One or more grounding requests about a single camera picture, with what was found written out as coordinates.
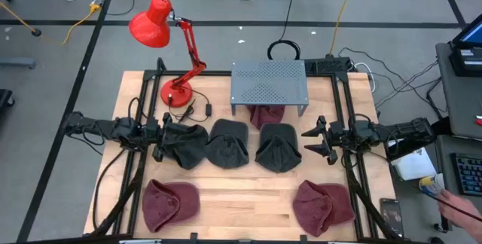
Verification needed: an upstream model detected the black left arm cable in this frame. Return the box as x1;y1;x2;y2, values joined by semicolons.
127;96;148;121

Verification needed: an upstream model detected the red desk lamp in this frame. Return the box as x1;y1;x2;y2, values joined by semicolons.
128;0;207;108

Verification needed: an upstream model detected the black keyboard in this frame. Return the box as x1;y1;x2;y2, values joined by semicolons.
450;152;482;197

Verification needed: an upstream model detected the grey keyboard desk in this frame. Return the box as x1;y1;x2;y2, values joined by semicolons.
435;134;482;232

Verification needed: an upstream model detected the white and yellow bottle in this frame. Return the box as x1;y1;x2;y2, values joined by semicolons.
418;173;447;197

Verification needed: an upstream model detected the grey floor foot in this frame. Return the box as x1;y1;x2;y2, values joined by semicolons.
0;57;37;69

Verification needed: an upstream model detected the grey perforated metal shelf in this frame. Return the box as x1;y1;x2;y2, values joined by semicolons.
230;59;310;117

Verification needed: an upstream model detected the white paper sheet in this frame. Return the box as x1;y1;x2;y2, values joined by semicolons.
387;144;438;181

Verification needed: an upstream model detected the black lamp cable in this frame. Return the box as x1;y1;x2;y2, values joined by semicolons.
167;89;213;124

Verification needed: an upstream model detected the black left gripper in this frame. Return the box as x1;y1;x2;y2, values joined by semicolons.
145;112;174;163

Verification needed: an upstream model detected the dark grey bucket hat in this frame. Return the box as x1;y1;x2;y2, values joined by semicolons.
255;122;303;173
160;122;209;170
204;118;250;169

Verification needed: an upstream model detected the black base cable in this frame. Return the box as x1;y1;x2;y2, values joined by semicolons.
92;148;127;233

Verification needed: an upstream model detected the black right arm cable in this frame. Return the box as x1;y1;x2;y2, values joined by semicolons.
348;113;374;125

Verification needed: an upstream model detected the maroon bucket hat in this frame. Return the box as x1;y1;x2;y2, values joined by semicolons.
142;178;201;233
246;104;286;130
292;179;356;238

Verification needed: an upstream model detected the person's hand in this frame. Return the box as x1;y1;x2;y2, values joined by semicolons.
436;189;482;243

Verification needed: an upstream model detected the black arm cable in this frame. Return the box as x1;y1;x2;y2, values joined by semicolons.
127;96;148;121
348;113;374;125

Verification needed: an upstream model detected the black smartphone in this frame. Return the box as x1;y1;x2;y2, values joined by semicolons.
379;197;405;239

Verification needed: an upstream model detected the black floor cable bundle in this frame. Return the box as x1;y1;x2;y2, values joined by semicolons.
337;47;441;119

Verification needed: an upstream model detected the yellow hanging cable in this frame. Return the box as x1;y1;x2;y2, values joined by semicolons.
329;0;358;56

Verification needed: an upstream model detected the black monitor with blue screen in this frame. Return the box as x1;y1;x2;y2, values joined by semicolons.
451;13;482;49

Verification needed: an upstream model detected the black desktop device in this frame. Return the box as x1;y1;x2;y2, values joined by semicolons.
448;46;482;78

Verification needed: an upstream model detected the thin black cable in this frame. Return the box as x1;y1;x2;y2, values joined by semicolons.
408;181;482;223

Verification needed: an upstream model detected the yellow floor cable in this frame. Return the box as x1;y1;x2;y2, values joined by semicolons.
0;1;102;46

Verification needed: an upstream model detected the black coiled hanging cable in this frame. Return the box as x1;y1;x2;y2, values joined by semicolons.
266;0;301;61

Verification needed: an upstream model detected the white looped cable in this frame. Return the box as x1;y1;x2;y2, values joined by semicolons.
352;62;377;93

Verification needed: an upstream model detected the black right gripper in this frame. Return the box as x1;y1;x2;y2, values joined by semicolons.
300;114;346;166

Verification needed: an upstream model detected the black aluminium table frame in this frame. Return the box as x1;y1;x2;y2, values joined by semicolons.
82;57;406;244

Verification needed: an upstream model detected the black desk beam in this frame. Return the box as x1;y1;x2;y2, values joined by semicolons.
386;137;438;162

